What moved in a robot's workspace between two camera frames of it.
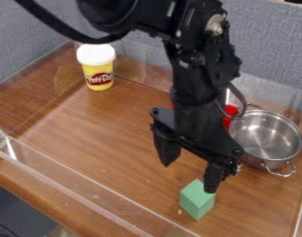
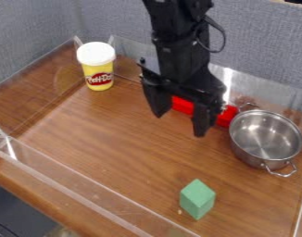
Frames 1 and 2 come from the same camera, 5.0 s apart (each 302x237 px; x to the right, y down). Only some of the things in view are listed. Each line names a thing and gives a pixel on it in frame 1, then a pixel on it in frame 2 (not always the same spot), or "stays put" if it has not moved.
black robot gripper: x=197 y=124 → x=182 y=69
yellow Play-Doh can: x=97 y=58 stays put
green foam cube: x=196 y=200 stays put
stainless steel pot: x=269 y=138 stays put
